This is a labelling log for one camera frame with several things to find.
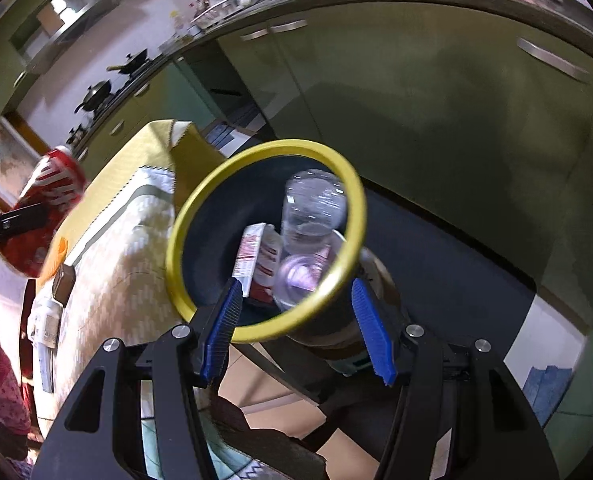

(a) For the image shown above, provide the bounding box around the blue floor cloth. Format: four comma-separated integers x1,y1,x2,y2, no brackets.
523,365,574,426

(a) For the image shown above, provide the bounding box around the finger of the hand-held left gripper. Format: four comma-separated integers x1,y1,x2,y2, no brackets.
0,204,48,243

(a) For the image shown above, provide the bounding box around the red white milk carton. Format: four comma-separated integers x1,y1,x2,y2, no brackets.
231,223,284,306

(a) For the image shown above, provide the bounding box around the white printed packet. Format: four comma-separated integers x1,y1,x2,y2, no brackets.
29,297,61,348

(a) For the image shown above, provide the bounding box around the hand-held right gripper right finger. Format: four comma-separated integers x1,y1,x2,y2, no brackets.
351,279,559,480

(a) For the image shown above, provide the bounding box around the red soda can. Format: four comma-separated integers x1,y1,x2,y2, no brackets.
0,145,88,278

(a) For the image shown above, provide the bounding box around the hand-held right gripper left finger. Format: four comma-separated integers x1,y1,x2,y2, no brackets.
29,278,244,480

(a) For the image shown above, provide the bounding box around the white dish rack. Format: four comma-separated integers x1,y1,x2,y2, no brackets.
191,0,257,28

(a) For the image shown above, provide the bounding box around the clear plastic cup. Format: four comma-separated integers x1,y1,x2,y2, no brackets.
274,230,349,311

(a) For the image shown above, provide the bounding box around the clear plastic bottle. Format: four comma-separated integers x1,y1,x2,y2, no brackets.
280,170,349,261

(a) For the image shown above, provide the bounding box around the green drawer base cabinet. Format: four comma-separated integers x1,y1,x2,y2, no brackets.
71,55,227,176

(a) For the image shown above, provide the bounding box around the black wok with lid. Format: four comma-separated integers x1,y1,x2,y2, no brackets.
74,80,114,113

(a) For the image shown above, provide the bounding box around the steel range hood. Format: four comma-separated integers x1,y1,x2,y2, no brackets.
9,0,122,68

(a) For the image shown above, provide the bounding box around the dark brown wrapper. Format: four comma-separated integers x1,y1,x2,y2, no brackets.
52,264,76,307

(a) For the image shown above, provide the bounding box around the black pan with lid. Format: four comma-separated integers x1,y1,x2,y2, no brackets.
107,49,150,73

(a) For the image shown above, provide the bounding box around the orange wrapper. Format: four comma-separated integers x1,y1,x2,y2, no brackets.
39,236,70,278

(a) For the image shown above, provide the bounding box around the yellow rimmed trash bin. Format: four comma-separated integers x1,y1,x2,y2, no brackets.
166,139,407,376

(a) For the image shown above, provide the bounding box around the green sink base cabinet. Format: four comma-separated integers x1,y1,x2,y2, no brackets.
176,0,593,331

